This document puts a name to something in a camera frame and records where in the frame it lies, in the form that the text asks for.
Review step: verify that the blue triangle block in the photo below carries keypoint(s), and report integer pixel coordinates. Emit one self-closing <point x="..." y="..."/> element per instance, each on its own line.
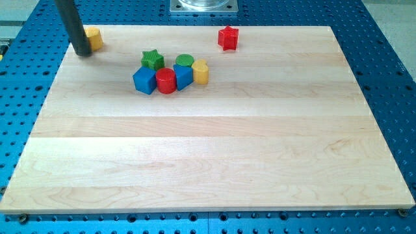
<point x="184" y="76"/>

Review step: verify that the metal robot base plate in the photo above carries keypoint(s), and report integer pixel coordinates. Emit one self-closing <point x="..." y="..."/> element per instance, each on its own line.
<point x="204" y="6"/>

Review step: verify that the green star block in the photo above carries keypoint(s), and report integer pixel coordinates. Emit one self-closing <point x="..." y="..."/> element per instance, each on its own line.
<point x="152" y="60"/>

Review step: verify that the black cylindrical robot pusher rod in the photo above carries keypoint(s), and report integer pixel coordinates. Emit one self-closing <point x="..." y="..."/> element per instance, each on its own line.
<point x="74" y="27"/>

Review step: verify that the red cylinder block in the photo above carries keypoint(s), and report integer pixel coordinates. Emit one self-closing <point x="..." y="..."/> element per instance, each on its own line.
<point x="166" y="80"/>

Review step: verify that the green cylinder block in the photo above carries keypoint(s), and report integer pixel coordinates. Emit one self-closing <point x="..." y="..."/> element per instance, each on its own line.
<point x="184" y="60"/>

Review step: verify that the blue cube block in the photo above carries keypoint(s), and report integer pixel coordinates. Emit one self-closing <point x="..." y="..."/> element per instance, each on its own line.
<point x="144" y="80"/>

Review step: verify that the light wooden board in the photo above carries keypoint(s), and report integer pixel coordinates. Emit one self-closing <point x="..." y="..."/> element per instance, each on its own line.
<point x="282" y="124"/>

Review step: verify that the yellow hexagon block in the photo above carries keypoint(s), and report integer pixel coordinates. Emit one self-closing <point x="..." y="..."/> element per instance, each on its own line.
<point x="94" y="37"/>

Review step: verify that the yellow heart block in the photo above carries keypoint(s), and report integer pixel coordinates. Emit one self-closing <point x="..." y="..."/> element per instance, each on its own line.
<point x="200" y="71"/>

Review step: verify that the red star block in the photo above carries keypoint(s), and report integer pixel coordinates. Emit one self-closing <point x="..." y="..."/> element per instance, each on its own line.
<point x="228" y="38"/>

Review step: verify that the blue perforated table plate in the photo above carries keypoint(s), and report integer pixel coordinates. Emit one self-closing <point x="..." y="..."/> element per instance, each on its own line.
<point x="34" y="57"/>

